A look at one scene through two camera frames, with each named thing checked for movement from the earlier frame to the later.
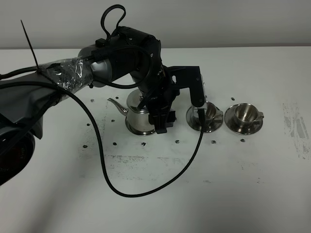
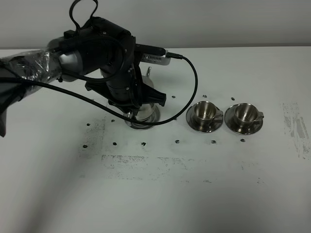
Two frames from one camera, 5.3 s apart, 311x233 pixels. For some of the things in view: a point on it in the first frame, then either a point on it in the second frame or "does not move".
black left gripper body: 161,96 -> 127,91
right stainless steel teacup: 246,113 does not move
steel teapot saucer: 138,132 -> 146,113
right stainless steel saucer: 229,120 does not move
